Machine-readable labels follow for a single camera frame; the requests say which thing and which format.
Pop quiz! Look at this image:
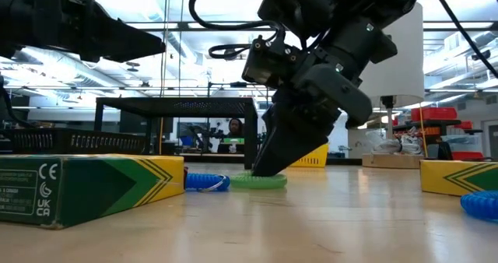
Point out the white shade table lamp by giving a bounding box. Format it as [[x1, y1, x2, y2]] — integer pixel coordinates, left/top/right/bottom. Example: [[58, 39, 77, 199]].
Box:
[[357, 2, 426, 170]]

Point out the Crayola crayon box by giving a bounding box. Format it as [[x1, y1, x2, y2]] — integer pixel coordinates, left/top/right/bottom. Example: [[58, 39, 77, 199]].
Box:
[[0, 153, 185, 230], [419, 160, 498, 197]]

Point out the thin black cable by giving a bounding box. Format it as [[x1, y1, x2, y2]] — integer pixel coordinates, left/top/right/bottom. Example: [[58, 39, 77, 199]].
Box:
[[426, 0, 498, 78]]

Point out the yellow pole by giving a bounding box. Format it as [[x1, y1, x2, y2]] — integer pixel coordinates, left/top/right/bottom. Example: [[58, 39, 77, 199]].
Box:
[[418, 107, 429, 159]]

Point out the clear storage bin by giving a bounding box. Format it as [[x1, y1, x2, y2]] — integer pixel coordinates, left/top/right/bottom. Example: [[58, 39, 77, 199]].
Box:
[[441, 134, 483, 153]]

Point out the yellow plastic basket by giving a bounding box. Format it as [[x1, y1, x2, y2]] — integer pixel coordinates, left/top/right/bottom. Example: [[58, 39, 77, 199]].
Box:
[[289, 142, 331, 168]]

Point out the large red storage bin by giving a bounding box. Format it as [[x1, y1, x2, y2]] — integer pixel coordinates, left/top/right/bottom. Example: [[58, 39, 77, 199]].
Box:
[[410, 107, 458, 122]]

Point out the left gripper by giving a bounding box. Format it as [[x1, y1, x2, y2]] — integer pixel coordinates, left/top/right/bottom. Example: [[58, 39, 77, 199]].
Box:
[[33, 0, 167, 64]]

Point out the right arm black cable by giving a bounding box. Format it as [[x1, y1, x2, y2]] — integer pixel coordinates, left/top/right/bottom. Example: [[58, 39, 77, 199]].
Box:
[[188, 0, 281, 61]]

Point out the black mesh desk shelf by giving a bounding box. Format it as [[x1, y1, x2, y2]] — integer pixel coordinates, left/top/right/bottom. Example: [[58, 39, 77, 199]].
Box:
[[94, 96, 260, 170]]

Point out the orange storage bin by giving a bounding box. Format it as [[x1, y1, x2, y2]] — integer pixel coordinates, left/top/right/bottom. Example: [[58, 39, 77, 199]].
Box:
[[414, 127, 443, 137]]

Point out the white bundled lamp cord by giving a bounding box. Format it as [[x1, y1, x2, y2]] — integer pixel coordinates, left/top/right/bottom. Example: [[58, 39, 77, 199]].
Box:
[[365, 130, 423, 156]]

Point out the green coil wristband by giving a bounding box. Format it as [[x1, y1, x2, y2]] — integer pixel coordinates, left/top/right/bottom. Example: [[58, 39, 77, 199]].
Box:
[[230, 170, 289, 191]]

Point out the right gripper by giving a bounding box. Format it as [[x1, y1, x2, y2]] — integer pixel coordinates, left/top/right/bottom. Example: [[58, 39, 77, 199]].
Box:
[[252, 56, 374, 177]]

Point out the black storage rack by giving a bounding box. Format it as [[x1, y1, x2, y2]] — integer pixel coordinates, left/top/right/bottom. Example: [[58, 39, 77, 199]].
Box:
[[392, 118, 486, 162]]

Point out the blue coil wristband with ring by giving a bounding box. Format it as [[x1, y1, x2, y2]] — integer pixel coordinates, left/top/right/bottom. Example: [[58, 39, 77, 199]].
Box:
[[184, 172, 231, 193]]

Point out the person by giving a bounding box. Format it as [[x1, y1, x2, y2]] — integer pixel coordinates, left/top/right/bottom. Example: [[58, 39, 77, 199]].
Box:
[[226, 117, 246, 139]]

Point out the black plastic basket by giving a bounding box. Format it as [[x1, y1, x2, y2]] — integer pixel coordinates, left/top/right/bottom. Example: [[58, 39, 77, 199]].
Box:
[[0, 127, 148, 156]]

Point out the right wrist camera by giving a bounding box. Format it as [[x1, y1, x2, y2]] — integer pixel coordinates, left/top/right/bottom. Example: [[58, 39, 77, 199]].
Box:
[[240, 33, 308, 89]]

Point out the black aluminium frame rail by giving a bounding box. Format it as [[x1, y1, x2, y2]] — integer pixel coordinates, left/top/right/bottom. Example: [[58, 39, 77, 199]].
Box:
[[181, 153, 363, 166]]

